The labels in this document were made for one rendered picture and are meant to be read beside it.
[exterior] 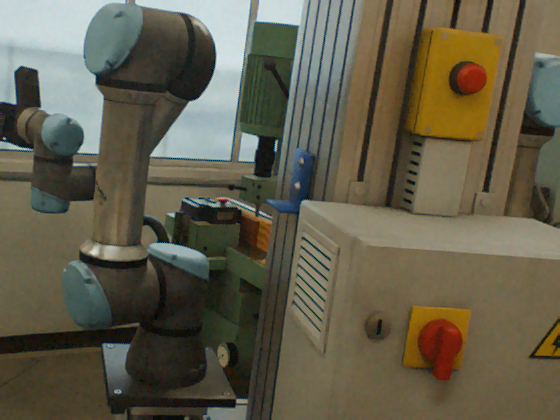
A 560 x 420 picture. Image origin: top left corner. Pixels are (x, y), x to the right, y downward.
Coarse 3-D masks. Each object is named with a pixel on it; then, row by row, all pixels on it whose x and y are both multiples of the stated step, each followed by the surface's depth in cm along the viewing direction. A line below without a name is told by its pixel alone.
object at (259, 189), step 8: (248, 176) 214; (256, 176) 216; (272, 176) 219; (240, 184) 216; (248, 184) 212; (256, 184) 210; (264, 184) 212; (272, 184) 213; (240, 192) 216; (248, 192) 212; (256, 192) 211; (264, 192) 212; (272, 192) 214; (248, 200) 212; (256, 200) 212; (264, 200) 213
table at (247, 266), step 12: (168, 216) 230; (168, 228) 230; (228, 252) 199; (240, 252) 195; (252, 252) 197; (264, 252) 199; (216, 264) 198; (228, 264) 199; (240, 264) 194; (252, 264) 189; (264, 264) 187; (240, 276) 194; (252, 276) 189
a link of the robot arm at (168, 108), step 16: (192, 16) 123; (208, 32) 124; (208, 48) 123; (192, 64) 122; (208, 64) 125; (192, 80) 126; (208, 80) 129; (176, 96) 130; (192, 96) 131; (160, 112) 135; (176, 112) 135; (160, 128) 138
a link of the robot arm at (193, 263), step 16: (160, 256) 130; (176, 256) 130; (192, 256) 132; (160, 272) 129; (176, 272) 130; (192, 272) 130; (208, 272) 135; (160, 288) 127; (176, 288) 129; (192, 288) 131; (160, 304) 128; (176, 304) 130; (192, 304) 132; (160, 320) 132; (176, 320) 132; (192, 320) 133
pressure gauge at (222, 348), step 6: (228, 342) 189; (216, 348) 191; (222, 348) 189; (228, 348) 187; (234, 348) 188; (216, 354) 191; (228, 354) 186; (234, 354) 187; (222, 360) 189; (228, 360) 186; (234, 360) 187; (222, 366) 189; (228, 366) 187; (228, 372) 190
